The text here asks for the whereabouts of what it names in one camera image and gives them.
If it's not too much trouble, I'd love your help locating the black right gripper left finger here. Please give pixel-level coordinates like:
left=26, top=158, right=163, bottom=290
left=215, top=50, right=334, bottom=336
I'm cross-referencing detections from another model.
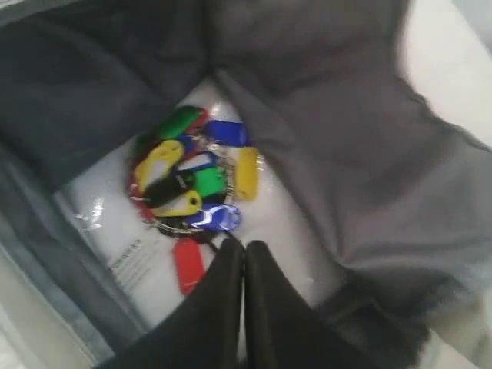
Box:
left=99, top=238, right=244, bottom=369

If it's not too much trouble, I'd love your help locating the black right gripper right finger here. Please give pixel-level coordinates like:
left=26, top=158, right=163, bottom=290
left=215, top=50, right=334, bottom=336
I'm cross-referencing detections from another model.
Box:
left=244, top=241, right=378, bottom=369

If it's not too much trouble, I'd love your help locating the colourful key tag bunch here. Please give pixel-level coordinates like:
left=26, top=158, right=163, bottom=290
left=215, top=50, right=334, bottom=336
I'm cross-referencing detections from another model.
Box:
left=128, top=105, right=259, bottom=295

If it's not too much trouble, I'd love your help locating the beige fabric duffel bag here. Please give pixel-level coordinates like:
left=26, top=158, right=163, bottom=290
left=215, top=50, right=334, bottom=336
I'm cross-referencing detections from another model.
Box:
left=1, top=1, right=491, bottom=368

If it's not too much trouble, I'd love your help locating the clear plastic wrapped packet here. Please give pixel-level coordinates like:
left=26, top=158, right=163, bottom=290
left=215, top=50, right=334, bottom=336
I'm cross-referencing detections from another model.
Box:
left=53, top=76, right=343, bottom=334

